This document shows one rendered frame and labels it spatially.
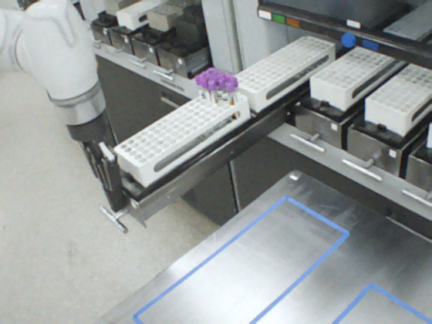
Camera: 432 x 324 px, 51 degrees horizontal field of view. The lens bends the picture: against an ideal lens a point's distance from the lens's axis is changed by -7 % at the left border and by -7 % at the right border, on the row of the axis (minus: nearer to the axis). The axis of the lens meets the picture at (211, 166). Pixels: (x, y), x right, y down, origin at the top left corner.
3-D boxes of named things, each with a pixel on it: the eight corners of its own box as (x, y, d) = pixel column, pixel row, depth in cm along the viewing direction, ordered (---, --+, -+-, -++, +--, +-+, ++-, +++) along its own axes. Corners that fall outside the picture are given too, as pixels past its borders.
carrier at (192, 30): (205, 41, 142) (201, 22, 138) (200, 43, 141) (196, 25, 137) (181, 33, 149) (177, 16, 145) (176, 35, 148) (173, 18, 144)
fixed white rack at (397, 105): (428, 69, 114) (430, 48, 110) (465, 82, 108) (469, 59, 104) (363, 123, 101) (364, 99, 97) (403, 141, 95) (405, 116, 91)
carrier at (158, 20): (174, 31, 151) (170, 14, 148) (170, 33, 151) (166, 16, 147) (153, 25, 159) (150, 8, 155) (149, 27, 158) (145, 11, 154)
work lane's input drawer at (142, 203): (311, 69, 136) (309, 42, 130) (350, 84, 127) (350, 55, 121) (96, 210, 104) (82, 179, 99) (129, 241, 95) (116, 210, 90)
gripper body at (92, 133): (112, 110, 83) (125, 152, 89) (89, 96, 89) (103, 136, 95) (75, 131, 80) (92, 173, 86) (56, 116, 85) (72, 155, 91)
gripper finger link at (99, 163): (102, 134, 89) (106, 137, 88) (119, 180, 95) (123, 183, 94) (85, 145, 87) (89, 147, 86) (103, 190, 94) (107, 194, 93)
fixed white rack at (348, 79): (378, 53, 124) (378, 32, 120) (410, 64, 117) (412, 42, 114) (309, 101, 111) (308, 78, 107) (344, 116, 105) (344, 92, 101)
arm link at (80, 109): (84, 68, 86) (92, 96, 89) (41, 91, 82) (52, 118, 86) (108, 81, 80) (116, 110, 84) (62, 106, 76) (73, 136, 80)
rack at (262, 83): (307, 55, 129) (305, 35, 125) (336, 65, 122) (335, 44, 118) (228, 102, 116) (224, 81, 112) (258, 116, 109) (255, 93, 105)
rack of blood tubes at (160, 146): (222, 106, 115) (218, 84, 111) (252, 120, 109) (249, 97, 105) (120, 171, 102) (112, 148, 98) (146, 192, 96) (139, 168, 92)
